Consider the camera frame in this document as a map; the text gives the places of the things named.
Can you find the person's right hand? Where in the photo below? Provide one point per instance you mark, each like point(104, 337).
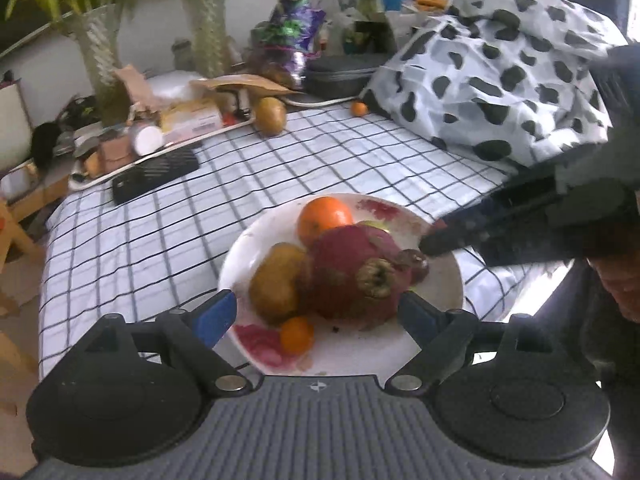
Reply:
point(622, 285)

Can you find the yellow box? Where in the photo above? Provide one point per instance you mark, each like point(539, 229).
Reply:
point(192, 116)

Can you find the white black checkered tablecloth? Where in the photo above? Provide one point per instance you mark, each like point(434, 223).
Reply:
point(175, 220)

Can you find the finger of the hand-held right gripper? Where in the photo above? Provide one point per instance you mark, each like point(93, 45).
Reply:
point(490, 220)

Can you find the white floral plate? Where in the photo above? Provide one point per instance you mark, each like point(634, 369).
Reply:
point(350, 347)

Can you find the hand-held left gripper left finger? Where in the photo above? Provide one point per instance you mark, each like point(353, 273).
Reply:
point(217, 317)

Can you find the brown leather pouch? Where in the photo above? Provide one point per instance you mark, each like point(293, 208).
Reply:
point(116, 156)

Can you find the black round pouch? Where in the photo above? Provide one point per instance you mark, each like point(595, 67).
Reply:
point(45, 145)

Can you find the dark brown round fruit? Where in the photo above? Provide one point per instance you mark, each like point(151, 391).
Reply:
point(415, 266)

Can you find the small green fruit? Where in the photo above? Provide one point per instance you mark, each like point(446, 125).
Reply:
point(375, 225)

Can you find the potted plant pale braided trunk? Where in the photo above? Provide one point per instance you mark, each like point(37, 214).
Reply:
point(100, 60)

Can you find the white tray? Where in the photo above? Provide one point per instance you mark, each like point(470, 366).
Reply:
point(190, 141)

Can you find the cow print cloth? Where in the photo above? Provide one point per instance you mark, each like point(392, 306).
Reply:
point(475, 70)

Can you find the potted plant green braided trunk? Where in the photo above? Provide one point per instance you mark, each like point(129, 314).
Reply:
point(205, 25)

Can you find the dark red pomegranate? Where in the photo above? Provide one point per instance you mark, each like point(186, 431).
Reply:
point(345, 270)

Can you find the small tangerine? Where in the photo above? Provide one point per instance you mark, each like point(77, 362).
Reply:
point(359, 108)
point(297, 335)

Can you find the purple snack bag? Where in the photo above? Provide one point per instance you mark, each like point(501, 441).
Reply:
point(290, 30)

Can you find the brown paper envelope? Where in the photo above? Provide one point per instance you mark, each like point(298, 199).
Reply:
point(240, 82)

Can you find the black zip case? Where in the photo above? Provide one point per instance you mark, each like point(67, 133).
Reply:
point(340, 75)

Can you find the yellow-brown oval fruit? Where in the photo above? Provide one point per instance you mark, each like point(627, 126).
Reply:
point(270, 115)

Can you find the wooden chair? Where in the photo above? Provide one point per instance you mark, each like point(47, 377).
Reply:
point(30, 200)

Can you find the white cup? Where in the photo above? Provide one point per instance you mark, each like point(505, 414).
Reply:
point(147, 140)

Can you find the large orange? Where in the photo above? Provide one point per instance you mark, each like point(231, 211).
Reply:
point(322, 217)

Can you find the black remote control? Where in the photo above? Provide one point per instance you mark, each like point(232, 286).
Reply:
point(155, 175)

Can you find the orange snack sticks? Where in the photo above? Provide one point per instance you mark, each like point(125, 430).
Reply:
point(431, 0)

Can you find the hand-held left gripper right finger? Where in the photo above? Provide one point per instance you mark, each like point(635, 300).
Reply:
point(417, 317)

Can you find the mottled brown pear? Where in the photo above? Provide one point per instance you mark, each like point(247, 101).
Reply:
point(275, 285)

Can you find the clear plastic bag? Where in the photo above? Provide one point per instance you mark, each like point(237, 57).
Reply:
point(172, 85)

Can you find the torn brown paper bag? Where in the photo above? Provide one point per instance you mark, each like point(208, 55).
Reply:
point(132, 85)

